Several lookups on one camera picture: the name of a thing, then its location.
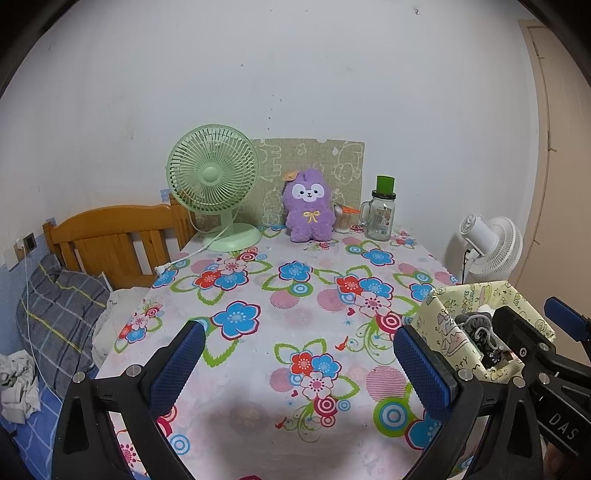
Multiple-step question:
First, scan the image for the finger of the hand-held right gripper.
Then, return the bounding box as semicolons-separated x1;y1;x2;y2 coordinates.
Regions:
544;296;591;342
492;305;591;393

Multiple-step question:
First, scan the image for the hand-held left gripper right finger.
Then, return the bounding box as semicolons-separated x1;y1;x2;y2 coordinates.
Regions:
394;324;543;480

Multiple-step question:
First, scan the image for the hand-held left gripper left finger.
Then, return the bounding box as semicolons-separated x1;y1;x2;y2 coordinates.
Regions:
51;320;207;480

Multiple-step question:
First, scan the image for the yellow cartoon paper box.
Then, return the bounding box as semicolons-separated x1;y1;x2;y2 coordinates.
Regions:
412;280;558;384

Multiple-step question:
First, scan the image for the white bedding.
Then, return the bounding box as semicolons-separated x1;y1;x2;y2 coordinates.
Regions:
91;287;153;370

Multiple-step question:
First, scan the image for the white standing fan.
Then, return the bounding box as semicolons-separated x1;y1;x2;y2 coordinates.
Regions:
458;213;524;283

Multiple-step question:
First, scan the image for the floral tablecloth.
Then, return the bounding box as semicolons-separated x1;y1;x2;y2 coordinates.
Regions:
95;224;559;480

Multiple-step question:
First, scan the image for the grey plaid pillow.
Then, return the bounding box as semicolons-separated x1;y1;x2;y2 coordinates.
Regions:
16;255;112;400

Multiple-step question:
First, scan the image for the beige door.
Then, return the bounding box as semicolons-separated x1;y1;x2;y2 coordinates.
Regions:
515;18;591;319

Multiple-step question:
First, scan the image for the glass jar with green lid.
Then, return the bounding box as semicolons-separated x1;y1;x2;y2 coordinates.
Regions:
359;175;398;241

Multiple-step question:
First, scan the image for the white crumpled cloth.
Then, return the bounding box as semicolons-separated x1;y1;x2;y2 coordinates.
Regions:
0;350;42;424

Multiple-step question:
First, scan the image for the wooden bed headboard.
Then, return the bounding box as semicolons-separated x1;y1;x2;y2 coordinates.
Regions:
42;194;197;289

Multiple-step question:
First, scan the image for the cotton swab jar orange lid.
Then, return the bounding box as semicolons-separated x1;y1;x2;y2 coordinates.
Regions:
333;203;361;234

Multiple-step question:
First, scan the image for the purple plush toy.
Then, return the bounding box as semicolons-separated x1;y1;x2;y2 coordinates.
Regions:
281;168;337;243

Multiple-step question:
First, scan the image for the green desk fan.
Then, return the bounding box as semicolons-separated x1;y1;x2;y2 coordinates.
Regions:
166;124;263;252

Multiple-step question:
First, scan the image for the green patterned board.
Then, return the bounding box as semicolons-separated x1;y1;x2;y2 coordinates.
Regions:
249;137;365;227

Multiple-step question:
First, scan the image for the white fan power cable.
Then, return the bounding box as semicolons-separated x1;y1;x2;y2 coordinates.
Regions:
154;226;232;275

